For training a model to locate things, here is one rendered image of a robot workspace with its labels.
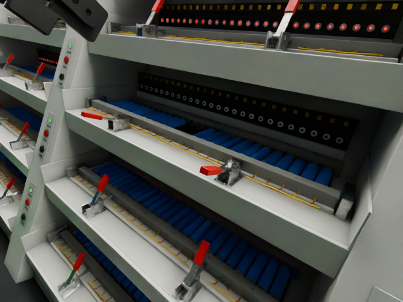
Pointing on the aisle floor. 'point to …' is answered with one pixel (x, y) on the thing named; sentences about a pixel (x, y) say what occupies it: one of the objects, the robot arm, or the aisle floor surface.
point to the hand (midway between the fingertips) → (65, 19)
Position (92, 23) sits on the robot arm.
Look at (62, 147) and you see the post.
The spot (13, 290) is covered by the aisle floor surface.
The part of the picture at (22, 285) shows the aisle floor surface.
